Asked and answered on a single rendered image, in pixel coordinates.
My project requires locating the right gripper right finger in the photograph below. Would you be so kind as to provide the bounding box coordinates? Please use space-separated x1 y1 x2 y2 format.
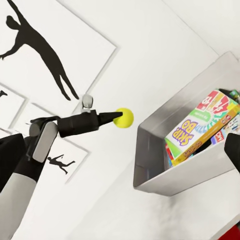
224 132 240 173

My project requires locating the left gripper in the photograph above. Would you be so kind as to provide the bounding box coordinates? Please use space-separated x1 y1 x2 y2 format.
70 110 123 136

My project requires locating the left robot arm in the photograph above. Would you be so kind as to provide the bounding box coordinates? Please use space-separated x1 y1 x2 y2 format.
0 94 123 240

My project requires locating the tennis ball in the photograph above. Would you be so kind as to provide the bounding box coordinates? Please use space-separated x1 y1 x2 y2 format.
113 107 134 129

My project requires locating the board game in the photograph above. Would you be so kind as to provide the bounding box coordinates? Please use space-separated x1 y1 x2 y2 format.
210 89 240 146
164 88 240 166
168 152 196 168

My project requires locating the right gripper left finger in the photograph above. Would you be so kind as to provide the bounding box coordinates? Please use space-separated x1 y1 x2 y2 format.
0 132 26 193

